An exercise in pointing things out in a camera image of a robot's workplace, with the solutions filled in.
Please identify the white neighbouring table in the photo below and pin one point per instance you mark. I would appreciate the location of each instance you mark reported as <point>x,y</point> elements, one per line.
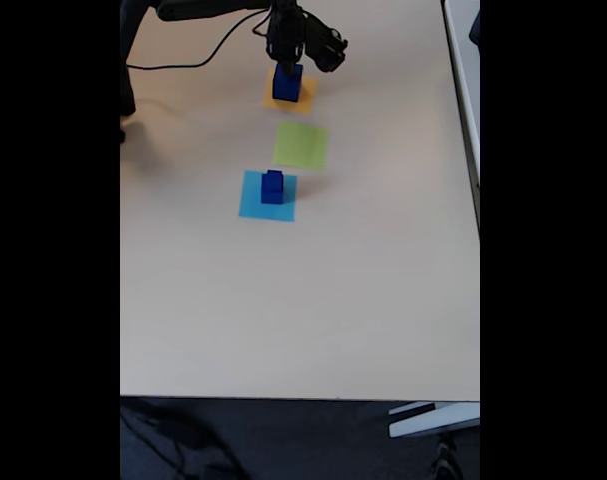
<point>465,90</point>

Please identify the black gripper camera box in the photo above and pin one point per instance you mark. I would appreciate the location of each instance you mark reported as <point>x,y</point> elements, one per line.
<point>328,47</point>

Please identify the white table foot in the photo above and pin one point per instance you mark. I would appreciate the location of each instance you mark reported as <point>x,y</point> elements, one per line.
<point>433,420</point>

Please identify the green paper square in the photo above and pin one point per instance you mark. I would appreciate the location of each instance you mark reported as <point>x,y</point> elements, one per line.
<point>300,147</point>

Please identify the small blue cube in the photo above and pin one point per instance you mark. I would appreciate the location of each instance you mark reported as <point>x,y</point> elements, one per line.
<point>273,179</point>

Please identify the medium blue cube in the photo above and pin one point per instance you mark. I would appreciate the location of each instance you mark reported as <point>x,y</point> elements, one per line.
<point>272,197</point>

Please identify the dark blue object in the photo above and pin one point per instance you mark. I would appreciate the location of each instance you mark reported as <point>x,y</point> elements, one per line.
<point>475,27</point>

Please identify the orange paper square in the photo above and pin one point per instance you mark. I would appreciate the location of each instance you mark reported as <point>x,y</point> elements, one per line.
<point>308,100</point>

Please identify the light blue paper square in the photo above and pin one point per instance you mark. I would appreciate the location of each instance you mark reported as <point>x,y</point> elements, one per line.
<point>250,205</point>

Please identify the large blue cube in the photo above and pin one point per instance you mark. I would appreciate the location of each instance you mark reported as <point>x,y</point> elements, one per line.
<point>285,90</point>

